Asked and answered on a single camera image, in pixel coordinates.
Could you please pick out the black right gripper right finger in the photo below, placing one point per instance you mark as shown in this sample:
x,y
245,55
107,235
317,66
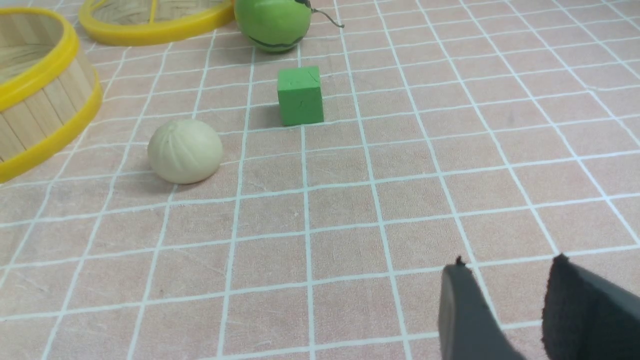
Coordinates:
x,y
586,317

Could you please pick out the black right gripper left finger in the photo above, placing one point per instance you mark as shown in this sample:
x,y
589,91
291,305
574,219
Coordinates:
x,y
467,328

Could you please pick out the white steamed bun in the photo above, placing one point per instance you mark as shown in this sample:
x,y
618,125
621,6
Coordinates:
x,y
185,151

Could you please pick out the woven bamboo steamer lid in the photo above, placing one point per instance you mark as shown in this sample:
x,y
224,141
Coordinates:
x,y
138,23

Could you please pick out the bamboo steamer tray yellow rim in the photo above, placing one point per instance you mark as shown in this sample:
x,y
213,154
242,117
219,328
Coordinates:
x,y
49,92

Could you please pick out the pink grid tablecloth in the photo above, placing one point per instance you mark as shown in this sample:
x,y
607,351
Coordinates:
x,y
502,131

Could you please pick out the green foam cube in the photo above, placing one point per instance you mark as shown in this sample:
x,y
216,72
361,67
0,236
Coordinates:
x,y
300,96

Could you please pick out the green toy watermelon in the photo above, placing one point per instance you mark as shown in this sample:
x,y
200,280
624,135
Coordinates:
x,y
276,26

